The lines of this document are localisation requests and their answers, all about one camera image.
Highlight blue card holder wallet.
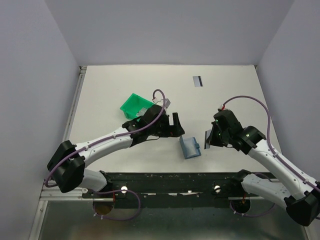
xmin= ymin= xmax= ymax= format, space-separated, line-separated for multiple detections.
xmin=179 ymin=136 xmax=202 ymax=160

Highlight silver card with black stripe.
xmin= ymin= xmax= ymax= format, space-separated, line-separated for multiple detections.
xmin=204 ymin=129 xmax=212 ymax=150

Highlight green plastic bin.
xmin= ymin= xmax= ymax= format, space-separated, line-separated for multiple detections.
xmin=120 ymin=93 xmax=154 ymax=120

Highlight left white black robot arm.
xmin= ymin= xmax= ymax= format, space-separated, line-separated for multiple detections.
xmin=47 ymin=105 xmax=185 ymax=198

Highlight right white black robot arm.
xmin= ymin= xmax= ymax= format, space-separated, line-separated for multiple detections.
xmin=206 ymin=109 xmax=320 ymax=227

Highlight silver cards in bin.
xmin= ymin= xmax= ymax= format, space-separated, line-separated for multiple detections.
xmin=136 ymin=107 xmax=148 ymax=117

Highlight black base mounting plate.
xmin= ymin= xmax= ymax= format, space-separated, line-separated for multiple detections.
xmin=82 ymin=172 xmax=252 ymax=209

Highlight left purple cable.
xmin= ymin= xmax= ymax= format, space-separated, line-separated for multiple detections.
xmin=43 ymin=89 xmax=167 ymax=221

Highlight purple cable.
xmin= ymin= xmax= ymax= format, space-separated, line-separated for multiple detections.
xmin=217 ymin=95 xmax=320 ymax=218
xmin=43 ymin=89 xmax=167 ymax=221

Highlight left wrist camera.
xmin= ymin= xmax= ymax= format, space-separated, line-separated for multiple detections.
xmin=154 ymin=98 xmax=171 ymax=109

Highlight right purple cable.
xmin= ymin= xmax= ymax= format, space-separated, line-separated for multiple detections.
xmin=217 ymin=95 xmax=320 ymax=218

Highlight left aluminium rail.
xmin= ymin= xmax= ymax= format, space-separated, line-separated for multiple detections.
xmin=40 ymin=186 xmax=83 ymax=201

